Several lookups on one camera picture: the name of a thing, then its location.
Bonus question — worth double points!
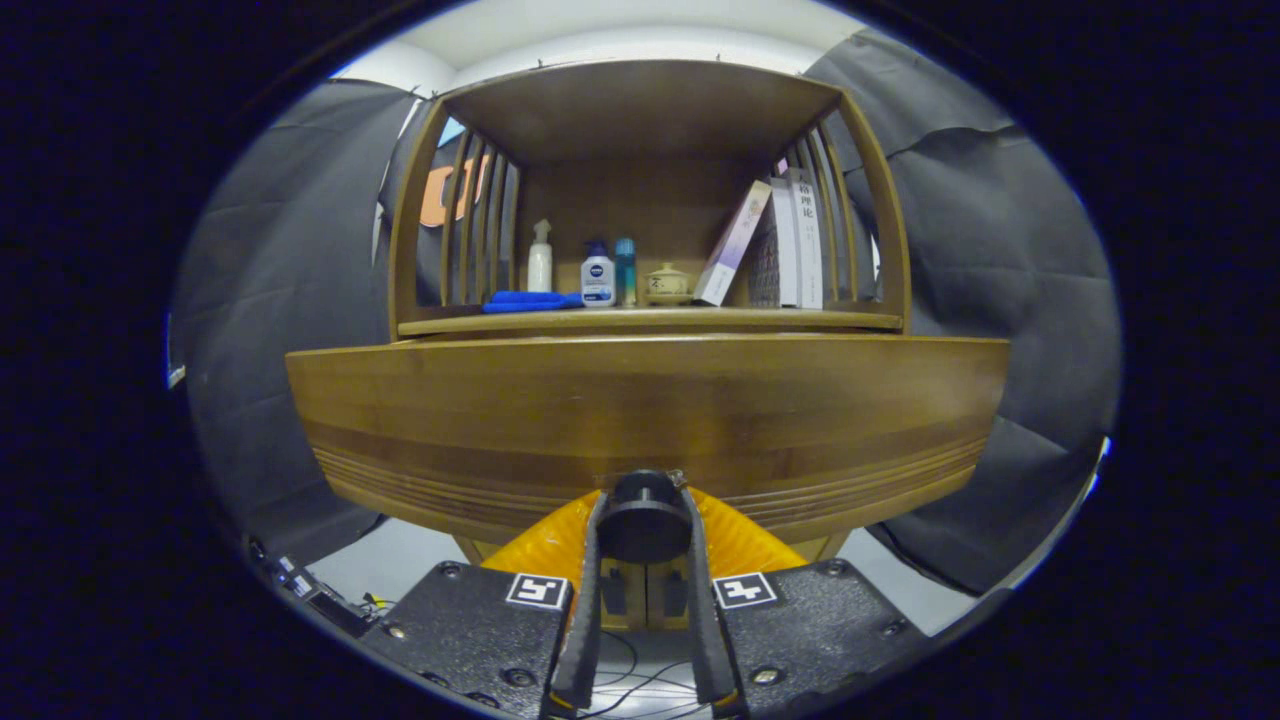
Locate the purple cover book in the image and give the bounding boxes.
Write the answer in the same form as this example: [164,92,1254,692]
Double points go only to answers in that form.
[693,180,774,307]

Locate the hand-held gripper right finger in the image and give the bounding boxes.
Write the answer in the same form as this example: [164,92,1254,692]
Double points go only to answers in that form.
[682,487,927,720]

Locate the beige lidded teacup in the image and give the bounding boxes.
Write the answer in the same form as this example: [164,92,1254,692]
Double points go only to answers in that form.
[645,262,693,306]

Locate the plain white book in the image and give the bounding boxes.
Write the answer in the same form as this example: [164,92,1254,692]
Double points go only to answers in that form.
[770,178,801,309]

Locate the white pump bottle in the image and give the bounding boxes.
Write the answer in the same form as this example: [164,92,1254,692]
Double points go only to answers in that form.
[527,219,554,293]

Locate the black floor cables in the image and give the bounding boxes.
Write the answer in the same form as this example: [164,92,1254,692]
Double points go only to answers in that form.
[580,630,723,720]

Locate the wooden countertop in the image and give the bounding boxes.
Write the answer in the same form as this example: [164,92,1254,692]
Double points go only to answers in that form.
[398,305,903,338]

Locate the dark floor device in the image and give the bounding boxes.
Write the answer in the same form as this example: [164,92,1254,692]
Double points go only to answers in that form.
[248,538,376,636]

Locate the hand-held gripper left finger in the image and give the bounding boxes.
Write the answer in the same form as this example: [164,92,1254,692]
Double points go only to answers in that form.
[360,488,611,720]

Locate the dark patterned book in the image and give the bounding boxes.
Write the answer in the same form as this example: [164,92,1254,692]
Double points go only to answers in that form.
[748,205,783,308]

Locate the wooden cabinet door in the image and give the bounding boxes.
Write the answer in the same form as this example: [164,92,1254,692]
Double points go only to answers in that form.
[646,558,693,631]
[600,558,649,631]

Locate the blue folded cloth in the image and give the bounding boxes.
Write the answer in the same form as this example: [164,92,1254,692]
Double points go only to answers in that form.
[483,290,586,314]

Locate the white book black lettering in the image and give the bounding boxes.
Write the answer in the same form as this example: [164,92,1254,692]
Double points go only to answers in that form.
[785,168,826,310]

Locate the wooden cabinet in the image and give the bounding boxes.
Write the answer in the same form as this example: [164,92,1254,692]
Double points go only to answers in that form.
[385,60,913,633]

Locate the wooden drawer with black knob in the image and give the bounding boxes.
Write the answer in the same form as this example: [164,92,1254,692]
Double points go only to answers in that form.
[285,335,1011,566]

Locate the white lotion bottle blue cap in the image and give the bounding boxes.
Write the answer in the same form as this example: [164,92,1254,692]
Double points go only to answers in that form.
[581,240,617,308]

